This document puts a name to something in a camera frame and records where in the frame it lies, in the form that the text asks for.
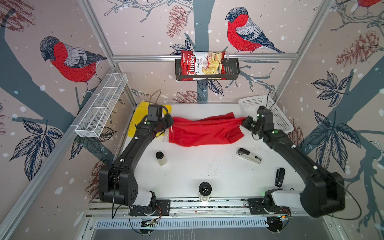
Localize grey stapler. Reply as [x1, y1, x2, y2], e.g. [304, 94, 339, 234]
[236, 148, 262, 165]

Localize small black device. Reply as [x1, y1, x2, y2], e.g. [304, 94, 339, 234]
[275, 168, 286, 188]

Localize small black-lid jar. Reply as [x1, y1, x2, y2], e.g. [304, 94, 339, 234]
[156, 151, 167, 166]

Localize black wall basket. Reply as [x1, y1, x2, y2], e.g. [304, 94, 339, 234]
[175, 58, 240, 81]

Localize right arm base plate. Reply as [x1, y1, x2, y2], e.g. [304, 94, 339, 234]
[246, 198, 291, 215]

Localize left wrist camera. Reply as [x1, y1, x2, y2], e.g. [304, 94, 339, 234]
[147, 105, 163, 122]

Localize red shorts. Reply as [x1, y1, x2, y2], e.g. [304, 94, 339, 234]
[169, 113, 245, 147]

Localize white plastic basket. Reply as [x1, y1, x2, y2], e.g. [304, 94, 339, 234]
[238, 96, 294, 134]

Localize yellow shorts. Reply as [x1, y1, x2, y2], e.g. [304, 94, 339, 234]
[127, 102, 172, 138]

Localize white wire mesh shelf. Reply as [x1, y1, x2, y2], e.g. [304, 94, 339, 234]
[75, 73, 128, 138]

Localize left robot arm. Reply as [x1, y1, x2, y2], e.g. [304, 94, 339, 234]
[99, 114, 174, 212]

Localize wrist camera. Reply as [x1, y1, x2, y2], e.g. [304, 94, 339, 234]
[147, 105, 163, 122]
[257, 106, 273, 123]

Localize aluminium front rail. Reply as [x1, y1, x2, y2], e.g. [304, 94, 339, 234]
[86, 197, 308, 219]

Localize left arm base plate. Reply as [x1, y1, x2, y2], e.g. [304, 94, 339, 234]
[129, 200, 171, 217]

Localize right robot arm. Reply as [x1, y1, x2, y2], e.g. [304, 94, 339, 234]
[242, 117, 346, 218]

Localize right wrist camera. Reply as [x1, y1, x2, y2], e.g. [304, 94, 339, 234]
[257, 106, 273, 123]

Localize black round camera knob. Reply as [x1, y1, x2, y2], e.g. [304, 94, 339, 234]
[199, 182, 212, 202]

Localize red chips bag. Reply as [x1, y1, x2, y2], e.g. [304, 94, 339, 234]
[181, 51, 226, 77]

